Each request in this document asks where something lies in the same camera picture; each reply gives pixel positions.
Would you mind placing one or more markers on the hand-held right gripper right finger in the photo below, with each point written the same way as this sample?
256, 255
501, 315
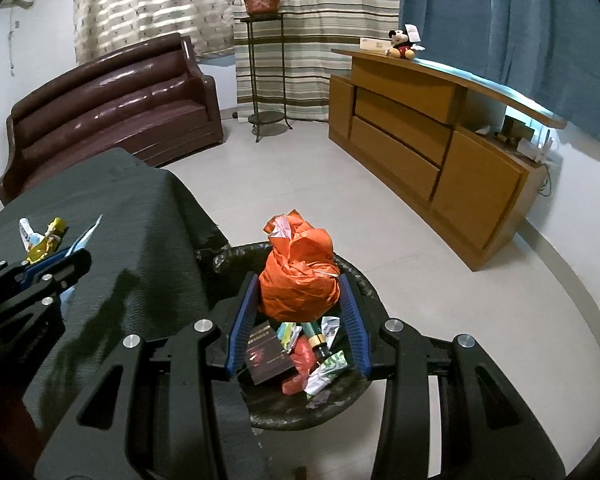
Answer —
355, 330

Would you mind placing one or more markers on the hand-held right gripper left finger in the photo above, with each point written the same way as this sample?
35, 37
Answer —
242, 325

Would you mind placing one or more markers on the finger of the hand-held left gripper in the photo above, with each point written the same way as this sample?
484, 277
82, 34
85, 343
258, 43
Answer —
65, 270
35, 270

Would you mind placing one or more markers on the small white wrapper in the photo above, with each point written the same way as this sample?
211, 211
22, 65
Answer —
331, 330

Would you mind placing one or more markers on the yellow wrapper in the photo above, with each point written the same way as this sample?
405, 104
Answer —
47, 242

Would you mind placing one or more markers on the pale blue white wrapper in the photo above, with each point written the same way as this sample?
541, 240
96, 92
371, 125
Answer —
82, 240

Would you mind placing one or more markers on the black cardboard box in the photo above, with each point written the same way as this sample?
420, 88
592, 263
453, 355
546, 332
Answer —
265, 355

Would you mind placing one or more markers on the dark green bottle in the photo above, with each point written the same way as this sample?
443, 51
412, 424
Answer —
315, 337

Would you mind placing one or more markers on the white green wrapper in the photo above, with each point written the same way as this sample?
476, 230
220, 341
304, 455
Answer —
330, 367

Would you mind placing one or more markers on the colourful striped wrapper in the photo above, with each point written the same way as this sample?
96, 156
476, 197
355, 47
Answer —
287, 334

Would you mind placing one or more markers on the orange plastic bag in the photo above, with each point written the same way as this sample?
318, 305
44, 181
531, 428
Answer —
300, 280

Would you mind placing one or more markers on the black lined waste bin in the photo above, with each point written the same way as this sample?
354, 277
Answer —
300, 412

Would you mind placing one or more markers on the red plastic bag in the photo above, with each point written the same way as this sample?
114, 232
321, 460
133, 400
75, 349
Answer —
302, 360

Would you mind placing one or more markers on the dark grey tablecloth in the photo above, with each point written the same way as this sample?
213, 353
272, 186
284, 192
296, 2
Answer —
130, 220

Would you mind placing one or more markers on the brown leather sofa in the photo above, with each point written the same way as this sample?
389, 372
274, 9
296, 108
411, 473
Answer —
120, 110

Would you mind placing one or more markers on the wooden cabinet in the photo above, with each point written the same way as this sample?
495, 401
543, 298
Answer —
480, 195

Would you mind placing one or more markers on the metal plant stand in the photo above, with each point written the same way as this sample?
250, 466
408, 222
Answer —
267, 119

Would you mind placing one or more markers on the white router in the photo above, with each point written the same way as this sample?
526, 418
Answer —
527, 149

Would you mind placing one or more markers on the small dark box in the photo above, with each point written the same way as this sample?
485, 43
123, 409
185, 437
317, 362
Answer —
517, 127

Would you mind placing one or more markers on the beige patterned curtain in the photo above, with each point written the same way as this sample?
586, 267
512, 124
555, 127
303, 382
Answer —
145, 5

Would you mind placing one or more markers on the mouse plush toy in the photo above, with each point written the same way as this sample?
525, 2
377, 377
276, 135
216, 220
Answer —
405, 50

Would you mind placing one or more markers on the flat white box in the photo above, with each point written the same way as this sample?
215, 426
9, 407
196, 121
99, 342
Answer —
375, 45

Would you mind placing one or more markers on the striped curtain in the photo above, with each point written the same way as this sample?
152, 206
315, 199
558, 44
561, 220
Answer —
330, 35

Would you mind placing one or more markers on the blue curtain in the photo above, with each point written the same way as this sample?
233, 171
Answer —
505, 25

